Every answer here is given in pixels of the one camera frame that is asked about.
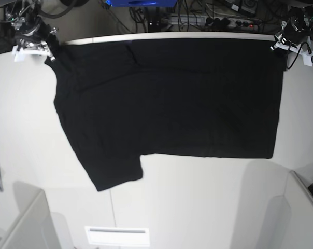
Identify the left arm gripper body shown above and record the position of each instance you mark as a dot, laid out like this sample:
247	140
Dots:
290	34

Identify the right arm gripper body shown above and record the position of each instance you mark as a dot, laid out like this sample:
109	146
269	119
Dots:
38	35

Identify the black T-shirt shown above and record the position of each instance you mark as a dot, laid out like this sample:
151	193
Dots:
117	101

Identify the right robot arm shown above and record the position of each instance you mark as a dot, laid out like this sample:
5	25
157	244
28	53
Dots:
30	12

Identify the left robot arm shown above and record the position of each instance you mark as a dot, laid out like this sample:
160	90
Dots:
300	12

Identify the blue box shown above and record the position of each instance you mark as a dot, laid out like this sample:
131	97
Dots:
141	3

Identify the white power strip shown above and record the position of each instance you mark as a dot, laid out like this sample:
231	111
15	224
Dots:
202	22

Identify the white table side panel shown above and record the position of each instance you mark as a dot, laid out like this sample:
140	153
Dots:
26	220

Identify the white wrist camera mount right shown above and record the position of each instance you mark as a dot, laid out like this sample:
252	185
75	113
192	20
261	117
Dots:
19	53

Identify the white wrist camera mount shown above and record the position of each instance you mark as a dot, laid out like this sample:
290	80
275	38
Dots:
303	50
19	53

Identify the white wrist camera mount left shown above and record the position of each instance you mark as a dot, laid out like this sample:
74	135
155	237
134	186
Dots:
303	50

